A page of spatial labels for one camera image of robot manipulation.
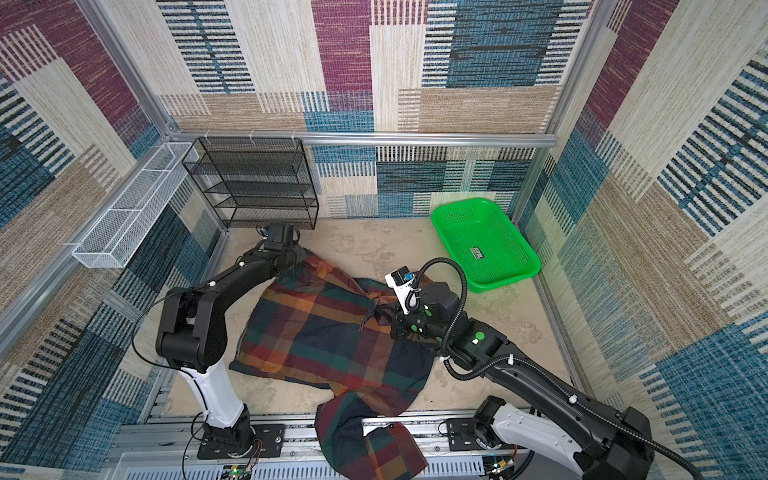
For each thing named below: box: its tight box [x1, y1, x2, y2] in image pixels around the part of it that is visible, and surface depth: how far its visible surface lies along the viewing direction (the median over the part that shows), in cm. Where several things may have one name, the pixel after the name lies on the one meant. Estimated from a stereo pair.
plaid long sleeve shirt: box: [230, 250, 435, 480], surface depth 85 cm
